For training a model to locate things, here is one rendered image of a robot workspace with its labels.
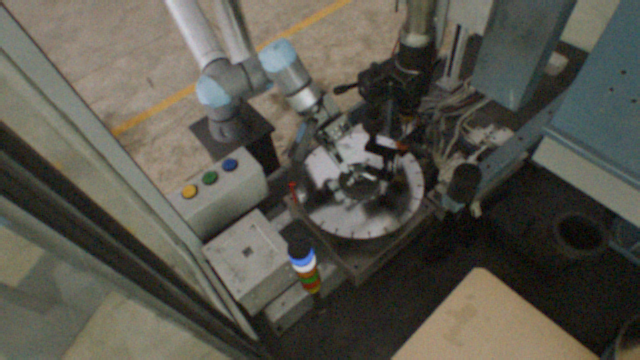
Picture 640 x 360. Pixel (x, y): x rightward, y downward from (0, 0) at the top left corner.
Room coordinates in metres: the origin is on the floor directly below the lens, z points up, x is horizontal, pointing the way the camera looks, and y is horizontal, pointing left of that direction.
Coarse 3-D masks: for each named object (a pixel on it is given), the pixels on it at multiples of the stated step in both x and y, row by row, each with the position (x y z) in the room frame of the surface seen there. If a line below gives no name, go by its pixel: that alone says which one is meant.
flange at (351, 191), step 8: (368, 168) 0.58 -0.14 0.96; (344, 176) 0.57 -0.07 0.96; (352, 176) 0.56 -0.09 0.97; (376, 176) 0.55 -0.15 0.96; (344, 184) 0.54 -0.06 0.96; (352, 184) 0.54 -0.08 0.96; (360, 184) 0.53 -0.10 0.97; (368, 184) 0.53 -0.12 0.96; (376, 184) 0.53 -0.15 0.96; (344, 192) 0.52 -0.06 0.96; (352, 192) 0.52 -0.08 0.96; (360, 192) 0.51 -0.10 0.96; (368, 192) 0.51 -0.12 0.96
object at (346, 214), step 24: (360, 144) 0.67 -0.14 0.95; (384, 144) 0.66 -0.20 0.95; (312, 168) 0.62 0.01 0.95; (336, 168) 0.61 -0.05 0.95; (384, 168) 0.58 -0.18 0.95; (408, 168) 0.56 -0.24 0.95; (312, 192) 0.55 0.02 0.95; (336, 192) 0.53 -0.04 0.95; (384, 192) 0.50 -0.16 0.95; (408, 192) 0.49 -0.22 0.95; (312, 216) 0.47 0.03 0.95; (336, 216) 0.46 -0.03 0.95; (360, 216) 0.45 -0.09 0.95; (384, 216) 0.44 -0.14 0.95; (408, 216) 0.42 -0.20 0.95
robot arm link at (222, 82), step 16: (160, 0) 1.00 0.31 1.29; (176, 0) 0.93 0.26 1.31; (192, 0) 0.93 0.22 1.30; (176, 16) 0.90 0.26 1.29; (192, 16) 0.88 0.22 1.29; (192, 32) 0.84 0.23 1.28; (208, 32) 0.84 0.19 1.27; (192, 48) 0.81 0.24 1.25; (208, 48) 0.79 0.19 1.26; (208, 64) 0.76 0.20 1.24; (224, 64) 0.75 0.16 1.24; (240, 64) 0.75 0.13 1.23; (208, 80) 0.71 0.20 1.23; (224, 80) 0.71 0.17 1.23; (240, 80) 0.71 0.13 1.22; (208, 96) 0.69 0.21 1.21; (224, 96) 0.69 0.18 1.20; (240, 96) 0.71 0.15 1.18
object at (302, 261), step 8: (296, 240) 0.31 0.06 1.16; (304, 240) 0.31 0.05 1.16; (288, 248) 0.30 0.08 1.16; (296, 248) 0.30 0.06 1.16; (304, 248) 0.29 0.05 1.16; (312, 248) 0.30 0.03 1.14; (296, 256) 0.28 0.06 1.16; (304, 256) 0.28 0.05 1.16; (312, 256) 0.29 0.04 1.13; (296, 264) 0.28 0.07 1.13; (304, 264) 0.27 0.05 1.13
